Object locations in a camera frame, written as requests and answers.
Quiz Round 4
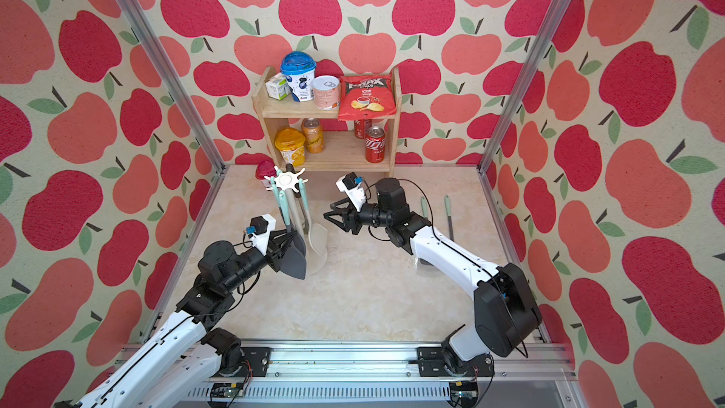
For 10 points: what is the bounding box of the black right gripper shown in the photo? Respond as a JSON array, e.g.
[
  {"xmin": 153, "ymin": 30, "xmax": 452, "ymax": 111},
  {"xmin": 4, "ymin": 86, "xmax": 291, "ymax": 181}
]
[{"xmin": 325, "ymin": 196, "xmax": 393, "ymax": 235}]

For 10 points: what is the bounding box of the grey slotted spatula green handle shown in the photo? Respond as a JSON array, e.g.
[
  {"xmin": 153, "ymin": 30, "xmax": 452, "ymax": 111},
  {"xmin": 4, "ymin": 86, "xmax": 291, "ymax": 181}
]
[{"xmin": 444, "ymin": 195, "xmax": 455, "ymax": 242}]

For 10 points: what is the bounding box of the cream spoon green handle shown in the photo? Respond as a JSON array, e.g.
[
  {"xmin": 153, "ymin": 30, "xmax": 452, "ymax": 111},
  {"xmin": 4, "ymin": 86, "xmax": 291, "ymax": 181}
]
[{"xmin": 298, "ymin": 178, "xmax": 329, "ymax": 261}]

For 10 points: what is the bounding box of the grey turner green handle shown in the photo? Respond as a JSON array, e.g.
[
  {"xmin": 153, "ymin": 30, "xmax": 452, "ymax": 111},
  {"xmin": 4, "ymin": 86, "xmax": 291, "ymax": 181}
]
[{"xmin": 420, "ymin": 196, "xmax": 430, "ymax": 219}]

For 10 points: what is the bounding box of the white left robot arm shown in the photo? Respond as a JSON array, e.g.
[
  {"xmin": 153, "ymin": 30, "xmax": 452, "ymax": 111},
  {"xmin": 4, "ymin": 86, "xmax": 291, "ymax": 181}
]
[{"xmin": 77, "ymin": 227, "xmax": 306, "ymax": 407}]

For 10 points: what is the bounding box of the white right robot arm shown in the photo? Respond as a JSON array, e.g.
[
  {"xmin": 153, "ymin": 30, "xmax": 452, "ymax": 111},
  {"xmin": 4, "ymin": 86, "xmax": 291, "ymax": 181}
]
[{"xmin": 324, "ymin": 172, "xmax": 543, "ymax": 376}]

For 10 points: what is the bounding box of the white utensil rack stand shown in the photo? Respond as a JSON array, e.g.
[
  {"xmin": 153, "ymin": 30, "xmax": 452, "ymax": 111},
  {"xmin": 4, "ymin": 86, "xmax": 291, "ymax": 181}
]
[{"xmin": 266, "ymin": 164, "xmax": 328, "ymax": 277}]

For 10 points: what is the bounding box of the red lid small cup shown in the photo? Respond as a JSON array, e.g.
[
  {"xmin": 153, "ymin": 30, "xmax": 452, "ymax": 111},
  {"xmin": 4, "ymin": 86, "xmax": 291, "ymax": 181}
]
[{"xmin": 255, "ymin": 160, "xmax": 278, "ymax": 181}]

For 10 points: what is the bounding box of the red cola can front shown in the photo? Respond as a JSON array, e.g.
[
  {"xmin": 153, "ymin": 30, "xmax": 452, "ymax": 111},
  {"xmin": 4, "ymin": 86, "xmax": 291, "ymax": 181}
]
[{"xmin": 366, "ymin": 126, "xmax": 386, "ymax": 164}]

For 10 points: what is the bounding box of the red cola can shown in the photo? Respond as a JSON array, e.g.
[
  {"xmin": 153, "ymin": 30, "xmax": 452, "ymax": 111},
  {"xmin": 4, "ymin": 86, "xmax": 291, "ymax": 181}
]
[
  {"xmin": 366, "ymin": 126, "xmax": 386, "ymax": 164},
  {"xmin": 354, "ymin": 119, "xmax": 372, "ymax": 140}
]

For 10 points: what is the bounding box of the wooden two-tier shelf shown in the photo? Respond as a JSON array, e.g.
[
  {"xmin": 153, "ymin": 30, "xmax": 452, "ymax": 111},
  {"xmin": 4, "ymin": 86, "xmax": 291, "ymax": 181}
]
[{"xmin": 251, "ymin": 66, "xmax": 402, "ymax": 177}]

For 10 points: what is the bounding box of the red cola can back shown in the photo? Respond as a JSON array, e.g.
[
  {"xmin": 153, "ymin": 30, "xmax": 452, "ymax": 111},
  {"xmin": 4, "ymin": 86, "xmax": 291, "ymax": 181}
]
[{"xmin": 354, "ymin": 119, "xmax": 372, "ymax": 140}]

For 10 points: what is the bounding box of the yellow mango cup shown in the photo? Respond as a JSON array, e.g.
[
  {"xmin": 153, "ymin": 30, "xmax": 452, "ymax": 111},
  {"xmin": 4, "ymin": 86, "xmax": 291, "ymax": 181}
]
[{"xmin": 275, "ymin": 128, "xmax": 306, "ymax": 167}]

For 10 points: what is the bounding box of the orange soda can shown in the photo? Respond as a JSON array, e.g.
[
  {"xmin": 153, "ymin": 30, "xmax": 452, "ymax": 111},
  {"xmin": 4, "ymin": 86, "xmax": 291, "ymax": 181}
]
[{"xmin": 301, "ymin": 118, "xmax": 325, "ymax": 154}]

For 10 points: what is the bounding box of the red chips bag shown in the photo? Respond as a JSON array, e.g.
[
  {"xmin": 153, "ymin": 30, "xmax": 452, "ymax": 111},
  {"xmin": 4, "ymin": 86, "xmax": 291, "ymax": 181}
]
[{"xmin": 338, "ymin": 75, "xmax": 398, "ymax": 121}]

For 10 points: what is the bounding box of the pink tin can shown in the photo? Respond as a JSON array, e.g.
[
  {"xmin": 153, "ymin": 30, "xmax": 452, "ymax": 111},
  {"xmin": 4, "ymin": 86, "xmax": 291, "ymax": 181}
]
[{"xmin": 312, "ymin": 76, "xmax": 341, "ymax": 111}]

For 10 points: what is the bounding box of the small white green carton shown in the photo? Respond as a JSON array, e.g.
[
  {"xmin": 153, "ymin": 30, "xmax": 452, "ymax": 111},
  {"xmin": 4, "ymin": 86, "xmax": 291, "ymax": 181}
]
[{"xmin": 265, "ymin": 73, "xmax": 291, "ymax": 100}]

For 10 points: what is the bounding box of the blue lid yogurt cup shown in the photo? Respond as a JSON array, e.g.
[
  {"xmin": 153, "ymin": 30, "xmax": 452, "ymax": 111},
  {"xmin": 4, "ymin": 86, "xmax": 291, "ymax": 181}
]
[{"xmin": 281, "ymin": 51, "xmax": 316, "ymax": 102}]

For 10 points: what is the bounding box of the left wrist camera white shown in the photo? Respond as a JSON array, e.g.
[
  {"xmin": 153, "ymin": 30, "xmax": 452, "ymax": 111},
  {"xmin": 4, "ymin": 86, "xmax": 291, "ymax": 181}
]
[{"xmin": 245, "ymin": 213, "xmax": 277, "ymax": 255}]

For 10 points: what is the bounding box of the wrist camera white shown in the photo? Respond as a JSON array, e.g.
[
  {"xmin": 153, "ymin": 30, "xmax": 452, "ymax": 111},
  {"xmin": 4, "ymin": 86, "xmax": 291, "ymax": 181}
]
[
  {"xmin": 245, "ymin": 213, "xmax": 277, "ymax": 255},
  {"xmin": 336, "ymin": 172, "xmax": 367, "ymax": 212}
]

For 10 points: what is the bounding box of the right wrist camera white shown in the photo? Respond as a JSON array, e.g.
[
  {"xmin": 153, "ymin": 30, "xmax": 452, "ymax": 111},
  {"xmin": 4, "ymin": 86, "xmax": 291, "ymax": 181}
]
[{"xmin": 336, "ymin": 172, "xmax": 367, "ymax": 212}]

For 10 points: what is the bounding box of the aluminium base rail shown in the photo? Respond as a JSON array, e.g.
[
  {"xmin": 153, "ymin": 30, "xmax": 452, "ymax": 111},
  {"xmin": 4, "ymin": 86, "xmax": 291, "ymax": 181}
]
[{"xmin": 136, "ymin": 334, "xmax": 585, "ymax": 407}]

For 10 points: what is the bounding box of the aluminium frame post left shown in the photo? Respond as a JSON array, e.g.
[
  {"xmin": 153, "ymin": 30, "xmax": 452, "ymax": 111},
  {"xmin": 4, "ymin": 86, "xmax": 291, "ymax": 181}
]
[{"xmin": 116, "ymin": 0, "xmax": 227, "ymax": 177}]

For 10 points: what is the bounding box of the aluminium frame post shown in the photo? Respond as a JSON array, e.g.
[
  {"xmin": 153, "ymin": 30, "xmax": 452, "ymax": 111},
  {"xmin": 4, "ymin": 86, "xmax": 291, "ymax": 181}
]
[
  {"xmin": 478, "ymin": 0, "xmax": 572, "ymax": 178},
  {"xmin": 116, "ymin": 0, "xmax": 227, "ymax": 177}
]

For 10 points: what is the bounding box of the aluminium frame post right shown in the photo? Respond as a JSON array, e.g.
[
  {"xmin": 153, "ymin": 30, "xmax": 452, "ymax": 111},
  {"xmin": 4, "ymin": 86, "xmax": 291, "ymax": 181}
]
[{"xmin": 478, "ymin": 0, "xmax": 572, "ymax": 178}]

